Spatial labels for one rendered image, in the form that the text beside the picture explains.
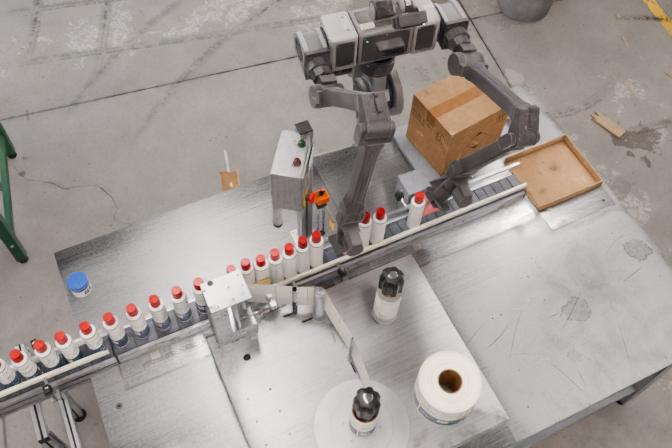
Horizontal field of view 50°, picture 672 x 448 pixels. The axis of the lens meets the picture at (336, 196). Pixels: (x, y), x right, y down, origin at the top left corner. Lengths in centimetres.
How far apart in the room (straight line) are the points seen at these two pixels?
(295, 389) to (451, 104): 121
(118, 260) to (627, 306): 188
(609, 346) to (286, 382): 115
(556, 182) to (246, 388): 148
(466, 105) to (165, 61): 224
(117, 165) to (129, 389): 178
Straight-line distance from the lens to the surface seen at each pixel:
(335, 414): 245
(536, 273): 283
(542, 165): 311
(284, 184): 218
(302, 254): 252
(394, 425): 245
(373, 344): 254
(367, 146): 206
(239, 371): 251
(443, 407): 235
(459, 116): 280
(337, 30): 246
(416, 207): 263
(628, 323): 286
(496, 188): 293
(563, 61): 475
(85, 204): 401
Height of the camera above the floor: 324
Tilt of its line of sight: 57 degrees down
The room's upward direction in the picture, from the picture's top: 3 degrees clockwise
